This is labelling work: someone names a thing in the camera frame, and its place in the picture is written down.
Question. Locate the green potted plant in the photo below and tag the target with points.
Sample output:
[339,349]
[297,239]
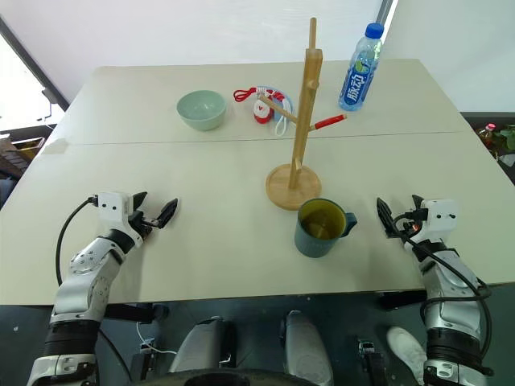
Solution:
[507,138]

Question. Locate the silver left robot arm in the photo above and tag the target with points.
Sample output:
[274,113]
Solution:
[82,277]

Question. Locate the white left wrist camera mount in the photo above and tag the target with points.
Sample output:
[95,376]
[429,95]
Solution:
[112,205]

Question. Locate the brown box clutter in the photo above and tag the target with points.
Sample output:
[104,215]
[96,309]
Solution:
[20,154]

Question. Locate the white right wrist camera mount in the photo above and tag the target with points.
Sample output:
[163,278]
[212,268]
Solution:
[440,217]

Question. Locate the pale green bowl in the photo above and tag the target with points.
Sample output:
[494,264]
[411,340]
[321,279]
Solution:
[201,112]

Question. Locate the white shoe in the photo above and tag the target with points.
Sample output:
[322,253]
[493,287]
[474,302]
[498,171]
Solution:
[407,351]

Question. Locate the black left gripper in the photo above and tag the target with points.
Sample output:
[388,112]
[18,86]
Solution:
[141,225]

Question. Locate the wooden mug tree stand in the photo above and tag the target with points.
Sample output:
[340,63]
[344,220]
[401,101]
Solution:
[307,100]

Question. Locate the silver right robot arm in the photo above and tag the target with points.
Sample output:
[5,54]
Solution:
[450,317]

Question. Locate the black slanted frame bar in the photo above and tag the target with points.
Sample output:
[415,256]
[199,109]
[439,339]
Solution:
[36,66]

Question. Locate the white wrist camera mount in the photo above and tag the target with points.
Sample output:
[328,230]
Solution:
[440,217]
[112,205]

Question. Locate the teal mug with yellow inside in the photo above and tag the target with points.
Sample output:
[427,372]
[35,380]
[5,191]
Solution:
[316,241]

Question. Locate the black table frame bracket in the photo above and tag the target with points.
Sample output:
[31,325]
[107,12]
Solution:
[133,313]
[402,299]

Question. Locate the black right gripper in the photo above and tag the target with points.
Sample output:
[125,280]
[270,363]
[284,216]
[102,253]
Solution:
[408,229]

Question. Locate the silver rounded robot leg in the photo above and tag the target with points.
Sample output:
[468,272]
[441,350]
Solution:
[201,346]
[303,350]

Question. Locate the red capped bottle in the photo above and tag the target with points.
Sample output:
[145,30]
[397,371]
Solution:
[489,134]

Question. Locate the red white round pouch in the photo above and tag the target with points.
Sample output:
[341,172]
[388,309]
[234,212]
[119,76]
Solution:
[263,112]

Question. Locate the blue labelled water bottle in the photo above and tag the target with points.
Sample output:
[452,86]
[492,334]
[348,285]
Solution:
[356,84]

